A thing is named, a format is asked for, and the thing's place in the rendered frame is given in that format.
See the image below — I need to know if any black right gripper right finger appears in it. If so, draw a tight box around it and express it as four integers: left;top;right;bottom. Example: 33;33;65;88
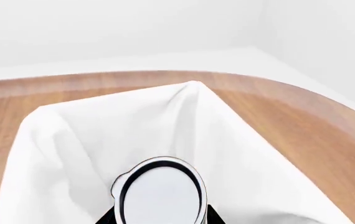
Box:
206;203;229;224

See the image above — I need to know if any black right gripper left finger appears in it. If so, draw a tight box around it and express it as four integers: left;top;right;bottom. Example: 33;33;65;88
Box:
95;205;119;224

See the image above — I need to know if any white cloth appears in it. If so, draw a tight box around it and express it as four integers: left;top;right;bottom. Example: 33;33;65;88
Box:
0;80;355;224

